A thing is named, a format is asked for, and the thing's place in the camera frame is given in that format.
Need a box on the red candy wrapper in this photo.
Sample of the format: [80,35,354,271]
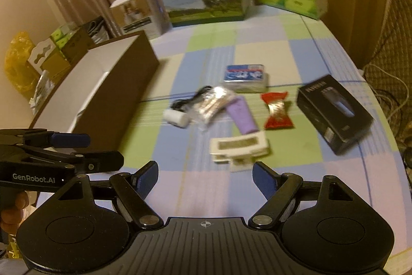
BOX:
[260,91,295,130]

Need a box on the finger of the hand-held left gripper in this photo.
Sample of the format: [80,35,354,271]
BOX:
[19,129,90,149]
[61,150,125,174]

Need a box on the clear plastic wrap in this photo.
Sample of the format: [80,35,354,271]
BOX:
[30,70,54,114]

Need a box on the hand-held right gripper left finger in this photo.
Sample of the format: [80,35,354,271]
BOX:
[53,161,163,230]

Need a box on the brown quilted chair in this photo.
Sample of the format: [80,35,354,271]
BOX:
[364,0,412,95]

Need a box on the silver foil bag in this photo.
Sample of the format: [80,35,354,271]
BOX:
[80,16,108,44]

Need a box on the small white gold box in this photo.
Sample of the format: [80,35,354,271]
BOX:
[109,0,173,37]

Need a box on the black product box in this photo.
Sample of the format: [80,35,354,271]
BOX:
[296,74,374,156]

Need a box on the yellow plastic bag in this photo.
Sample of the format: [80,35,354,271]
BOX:
[5,31,41,92]

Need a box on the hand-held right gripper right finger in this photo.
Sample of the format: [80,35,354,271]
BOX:
[248,161,359,230]

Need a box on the white rectangular plastic holder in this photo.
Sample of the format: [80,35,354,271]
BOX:
[209,131,270,173]

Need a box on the checkered bed sheet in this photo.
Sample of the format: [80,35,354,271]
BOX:
[32,4,406,275]

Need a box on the small green tissue box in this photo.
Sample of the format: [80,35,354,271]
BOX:
[50,22,81,48]

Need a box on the small brown cardboard box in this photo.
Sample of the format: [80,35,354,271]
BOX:
[61,27,94,63]

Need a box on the white charger with black cable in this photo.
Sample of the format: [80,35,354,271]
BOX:
[162,86,214,129]

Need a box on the purple cream tube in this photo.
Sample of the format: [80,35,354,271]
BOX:
[227,95,260,135]

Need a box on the blue tissue pack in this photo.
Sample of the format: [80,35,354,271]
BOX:
[223,64,269,93]

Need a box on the person's left hand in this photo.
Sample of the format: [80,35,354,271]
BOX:
[0,189,33,234]

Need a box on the clear bag of cotton swabs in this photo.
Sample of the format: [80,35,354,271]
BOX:
[190,86,239,130]

